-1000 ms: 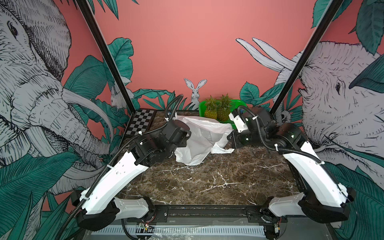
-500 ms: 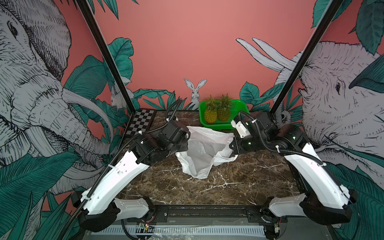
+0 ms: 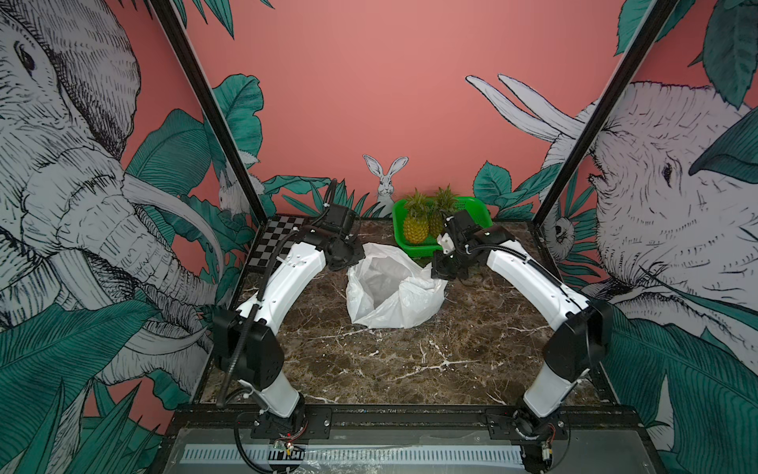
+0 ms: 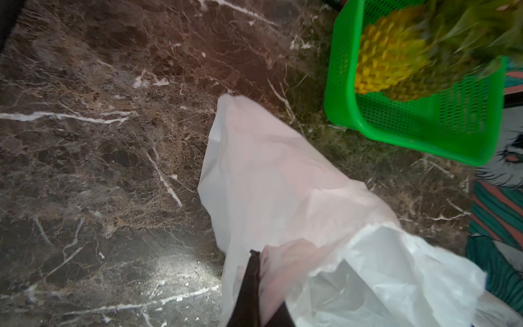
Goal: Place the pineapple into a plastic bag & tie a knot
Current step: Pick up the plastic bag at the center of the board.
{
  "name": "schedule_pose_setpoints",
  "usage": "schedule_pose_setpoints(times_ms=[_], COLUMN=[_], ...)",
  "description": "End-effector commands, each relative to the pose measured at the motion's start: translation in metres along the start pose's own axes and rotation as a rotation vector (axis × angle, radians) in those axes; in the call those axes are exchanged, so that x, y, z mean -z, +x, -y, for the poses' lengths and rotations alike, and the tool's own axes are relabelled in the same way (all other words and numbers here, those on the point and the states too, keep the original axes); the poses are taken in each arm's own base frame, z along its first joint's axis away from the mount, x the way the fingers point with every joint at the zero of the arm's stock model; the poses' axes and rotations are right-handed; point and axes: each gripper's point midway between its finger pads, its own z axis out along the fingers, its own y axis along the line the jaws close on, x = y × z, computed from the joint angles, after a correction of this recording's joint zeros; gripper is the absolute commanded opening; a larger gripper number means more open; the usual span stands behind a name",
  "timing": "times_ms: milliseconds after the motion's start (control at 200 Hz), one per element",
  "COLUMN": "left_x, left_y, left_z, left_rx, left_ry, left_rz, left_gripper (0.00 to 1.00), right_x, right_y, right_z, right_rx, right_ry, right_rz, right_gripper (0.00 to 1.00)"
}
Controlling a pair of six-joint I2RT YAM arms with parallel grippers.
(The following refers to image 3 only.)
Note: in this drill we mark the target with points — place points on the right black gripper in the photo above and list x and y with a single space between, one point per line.
437 270

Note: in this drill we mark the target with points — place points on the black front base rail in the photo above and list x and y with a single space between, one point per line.
321 422

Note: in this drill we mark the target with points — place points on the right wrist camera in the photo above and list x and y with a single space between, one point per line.
460 229

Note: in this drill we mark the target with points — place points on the white plastic bag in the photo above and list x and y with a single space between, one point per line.
388 290

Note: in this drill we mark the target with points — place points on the left black frame post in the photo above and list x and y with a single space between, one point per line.
169 20

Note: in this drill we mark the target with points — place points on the white ruler strip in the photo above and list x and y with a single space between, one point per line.
491 456

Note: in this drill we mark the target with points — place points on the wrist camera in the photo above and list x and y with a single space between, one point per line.
337 219
460 229

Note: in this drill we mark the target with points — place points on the green plastic basket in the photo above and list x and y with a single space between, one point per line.
476 209

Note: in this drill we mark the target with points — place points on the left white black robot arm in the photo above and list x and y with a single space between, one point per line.
245 340

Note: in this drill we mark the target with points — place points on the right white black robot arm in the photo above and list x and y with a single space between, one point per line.
581 329

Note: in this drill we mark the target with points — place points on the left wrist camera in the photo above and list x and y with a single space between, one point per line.
337 219

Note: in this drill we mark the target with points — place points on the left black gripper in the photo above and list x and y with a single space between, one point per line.
358 255

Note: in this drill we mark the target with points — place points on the black white checkerboard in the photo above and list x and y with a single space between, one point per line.
277 228

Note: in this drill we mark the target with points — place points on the yellow pineapple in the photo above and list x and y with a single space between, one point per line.
415 226

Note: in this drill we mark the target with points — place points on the black frame post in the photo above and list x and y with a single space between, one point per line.
169 20
643 39

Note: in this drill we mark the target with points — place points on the right black frame post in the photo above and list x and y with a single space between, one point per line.
643 39

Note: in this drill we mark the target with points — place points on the green pineapple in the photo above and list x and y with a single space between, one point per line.
442 204

